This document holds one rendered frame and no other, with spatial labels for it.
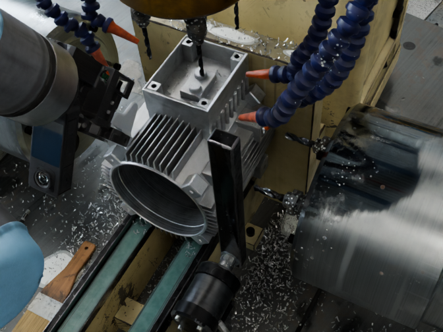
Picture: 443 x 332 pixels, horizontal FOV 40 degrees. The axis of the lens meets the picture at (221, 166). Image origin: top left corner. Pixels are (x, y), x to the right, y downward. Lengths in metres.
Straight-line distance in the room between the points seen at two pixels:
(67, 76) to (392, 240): 0.39
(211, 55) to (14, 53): 0.39
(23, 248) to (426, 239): 0.43
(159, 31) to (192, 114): 0.18
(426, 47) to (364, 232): 0.77
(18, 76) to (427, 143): 0.45
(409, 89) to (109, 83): 0.76
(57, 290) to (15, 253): 0.61
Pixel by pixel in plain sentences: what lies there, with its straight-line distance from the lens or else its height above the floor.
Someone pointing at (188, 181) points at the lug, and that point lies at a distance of 0.78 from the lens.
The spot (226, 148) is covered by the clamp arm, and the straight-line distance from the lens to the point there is 0.60.
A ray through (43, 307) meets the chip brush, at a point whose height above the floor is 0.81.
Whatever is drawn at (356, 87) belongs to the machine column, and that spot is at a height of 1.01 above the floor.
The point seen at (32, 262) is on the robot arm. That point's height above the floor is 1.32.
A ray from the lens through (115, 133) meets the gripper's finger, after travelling 0.73.
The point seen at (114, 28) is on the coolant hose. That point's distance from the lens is 0.84.
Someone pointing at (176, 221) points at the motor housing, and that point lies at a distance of 0.92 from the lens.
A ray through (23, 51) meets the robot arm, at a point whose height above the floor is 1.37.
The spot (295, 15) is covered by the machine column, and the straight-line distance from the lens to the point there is 0.94.
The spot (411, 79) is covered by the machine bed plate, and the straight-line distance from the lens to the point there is 1.33.
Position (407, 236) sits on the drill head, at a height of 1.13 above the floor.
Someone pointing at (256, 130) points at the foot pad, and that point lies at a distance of 0.85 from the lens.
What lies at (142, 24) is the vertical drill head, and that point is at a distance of 0.75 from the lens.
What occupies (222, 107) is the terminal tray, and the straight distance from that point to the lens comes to 0.82.
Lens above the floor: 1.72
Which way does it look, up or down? 53 degrees down
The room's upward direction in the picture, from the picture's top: 6 degrees counter-clockwise
